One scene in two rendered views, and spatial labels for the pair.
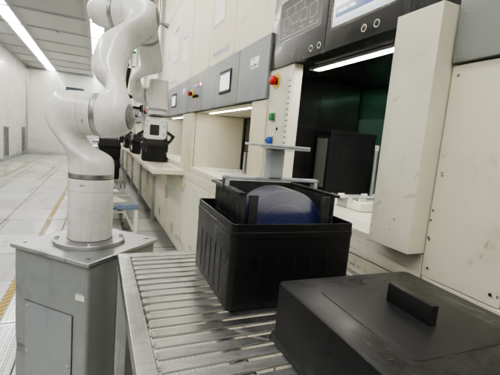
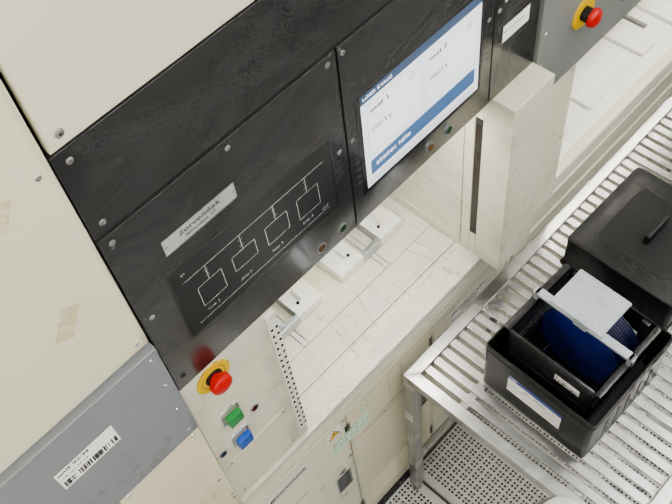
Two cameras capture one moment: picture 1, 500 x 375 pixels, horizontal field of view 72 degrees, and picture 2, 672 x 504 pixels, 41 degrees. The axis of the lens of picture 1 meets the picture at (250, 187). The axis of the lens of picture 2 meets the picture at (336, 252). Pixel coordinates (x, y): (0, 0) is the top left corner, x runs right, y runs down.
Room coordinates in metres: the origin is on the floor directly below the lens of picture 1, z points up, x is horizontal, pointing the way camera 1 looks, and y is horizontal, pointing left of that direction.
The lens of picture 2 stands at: (1.46, 0.62, 2.62)
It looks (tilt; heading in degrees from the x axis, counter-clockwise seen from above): 56 degrees down; 255
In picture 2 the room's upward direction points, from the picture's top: 9 degrees counter-clockwise
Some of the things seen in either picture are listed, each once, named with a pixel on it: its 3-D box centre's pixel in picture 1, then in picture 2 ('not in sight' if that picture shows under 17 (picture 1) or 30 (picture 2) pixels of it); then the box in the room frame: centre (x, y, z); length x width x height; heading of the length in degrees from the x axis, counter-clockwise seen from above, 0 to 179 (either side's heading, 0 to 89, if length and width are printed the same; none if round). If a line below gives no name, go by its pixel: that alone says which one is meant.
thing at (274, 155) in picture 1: (269, 211); (578, 341); (0.80, -0.05, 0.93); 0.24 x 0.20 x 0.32; 112
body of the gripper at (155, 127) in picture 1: (156, 126); not in sight; (1.58, 0.44, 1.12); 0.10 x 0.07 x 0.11; 89
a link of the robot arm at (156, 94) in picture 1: (157, 94); not in sight; (1.58, 0.45, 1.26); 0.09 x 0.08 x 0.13; 89
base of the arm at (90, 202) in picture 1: (90, 209); not in sight; (0.98, 0.45, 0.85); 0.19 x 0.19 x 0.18
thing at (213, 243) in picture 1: (265, 245); (573, 358); (0.80, -0.05, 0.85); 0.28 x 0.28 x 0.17; 22
